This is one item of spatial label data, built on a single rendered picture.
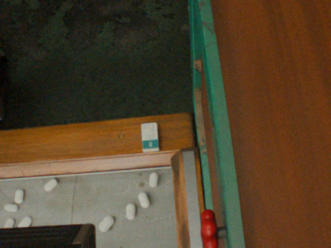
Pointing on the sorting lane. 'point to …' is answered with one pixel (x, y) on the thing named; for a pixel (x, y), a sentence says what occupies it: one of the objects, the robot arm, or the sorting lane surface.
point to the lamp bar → (49, 236)
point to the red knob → (211, 230)
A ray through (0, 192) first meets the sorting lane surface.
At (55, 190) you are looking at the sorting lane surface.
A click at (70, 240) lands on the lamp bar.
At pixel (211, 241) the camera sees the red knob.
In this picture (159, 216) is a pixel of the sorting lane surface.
